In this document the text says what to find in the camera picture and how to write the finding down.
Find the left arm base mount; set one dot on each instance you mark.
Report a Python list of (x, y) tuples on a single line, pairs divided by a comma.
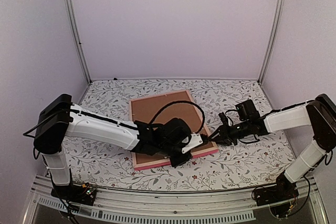
[(84, 194)]

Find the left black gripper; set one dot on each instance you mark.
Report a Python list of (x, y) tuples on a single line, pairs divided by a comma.
[(176, 163)]

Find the front aluminium rail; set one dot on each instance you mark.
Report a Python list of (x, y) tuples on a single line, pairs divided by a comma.
[(116, 205)]

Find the right aluminium corner post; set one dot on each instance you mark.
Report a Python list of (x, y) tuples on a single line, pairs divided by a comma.
[(271, 41)]

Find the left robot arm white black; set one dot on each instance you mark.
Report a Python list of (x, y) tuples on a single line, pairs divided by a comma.
[(62, 118)]

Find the pink wooden picture frame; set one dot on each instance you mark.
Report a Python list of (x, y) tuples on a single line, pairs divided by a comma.
[(141, 166)]

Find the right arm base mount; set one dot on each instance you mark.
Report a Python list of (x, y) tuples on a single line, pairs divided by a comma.
[(275, 195)]

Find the brown cardboard backing board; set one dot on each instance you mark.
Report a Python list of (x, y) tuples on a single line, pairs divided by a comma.
[(147, 111)]

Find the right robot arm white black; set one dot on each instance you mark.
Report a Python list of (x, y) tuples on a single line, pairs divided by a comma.
[(318, 113)]

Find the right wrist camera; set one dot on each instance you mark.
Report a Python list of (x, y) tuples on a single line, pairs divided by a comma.
[(225, 119)]

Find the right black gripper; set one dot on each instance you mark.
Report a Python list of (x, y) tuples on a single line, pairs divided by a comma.
[(220, 139)]

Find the left aluminium corner post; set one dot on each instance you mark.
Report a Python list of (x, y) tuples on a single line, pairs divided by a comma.
[(76, 37)]

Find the aluminium corner post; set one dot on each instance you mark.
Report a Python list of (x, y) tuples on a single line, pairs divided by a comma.
[(76, 37), (271, 41)]

